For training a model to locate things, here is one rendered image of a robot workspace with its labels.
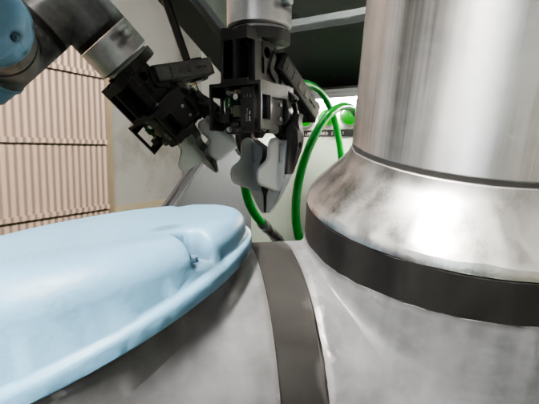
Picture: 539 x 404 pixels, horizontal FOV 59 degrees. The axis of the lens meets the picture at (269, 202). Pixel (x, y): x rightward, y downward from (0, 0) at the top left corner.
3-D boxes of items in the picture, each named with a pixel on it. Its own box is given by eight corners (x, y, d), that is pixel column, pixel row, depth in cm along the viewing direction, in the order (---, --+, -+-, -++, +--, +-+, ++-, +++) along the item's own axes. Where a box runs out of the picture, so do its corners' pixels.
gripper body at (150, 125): (156, 158, 69) (92, 94, 63) (186, 120, 73) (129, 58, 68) (186, 146, 63) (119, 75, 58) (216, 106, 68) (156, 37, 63)
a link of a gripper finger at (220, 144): (235, 183, 68) (182, 144, 66) (252, 155, 72) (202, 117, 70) (244, 175, 66) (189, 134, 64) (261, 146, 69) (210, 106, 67)
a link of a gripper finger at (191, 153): (188, 191, 75) (159, 147, 69) (206, 165, 79) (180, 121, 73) (204, 191, 74) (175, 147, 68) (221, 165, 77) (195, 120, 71)
